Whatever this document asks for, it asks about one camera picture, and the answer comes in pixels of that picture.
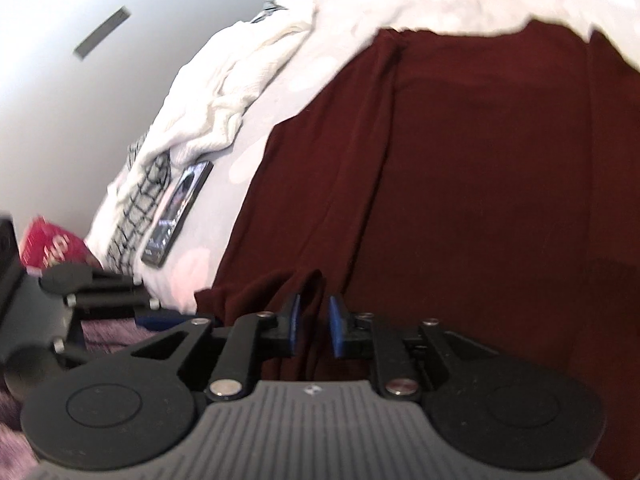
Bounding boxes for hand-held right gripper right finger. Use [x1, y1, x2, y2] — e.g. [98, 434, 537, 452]
[327, 294, 501, 402]

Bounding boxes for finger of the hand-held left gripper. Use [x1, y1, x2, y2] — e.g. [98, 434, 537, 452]
[40, 263, 197, 332]
[51, 337, 107, 364]

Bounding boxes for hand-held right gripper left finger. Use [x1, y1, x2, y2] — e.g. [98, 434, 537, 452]
[131, 292, 304, 402]

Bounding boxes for maroon knit garment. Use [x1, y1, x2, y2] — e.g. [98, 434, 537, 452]
[194, 19, 640, 461]

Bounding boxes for red patterned bag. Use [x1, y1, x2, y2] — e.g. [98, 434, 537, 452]
[20, 216, 104, 269]

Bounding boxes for black smartphone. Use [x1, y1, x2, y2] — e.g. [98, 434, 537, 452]
[141, 160, 215, 267]

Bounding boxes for black white checkered cloth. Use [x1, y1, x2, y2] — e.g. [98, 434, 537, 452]
[104, 131, 174, 274]

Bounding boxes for bed with pink dotted sheet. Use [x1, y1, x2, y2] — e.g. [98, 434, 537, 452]
[87, 0, 640, 322]

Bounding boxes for white muslin blanket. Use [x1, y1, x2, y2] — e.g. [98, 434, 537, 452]
[87, 0, 322, 261]

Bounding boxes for grey cloth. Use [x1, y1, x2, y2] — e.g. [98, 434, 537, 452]
[249, 0, 287, 24]

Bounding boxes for dark wall panel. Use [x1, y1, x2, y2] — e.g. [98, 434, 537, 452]
[73, 6, 131, 59]

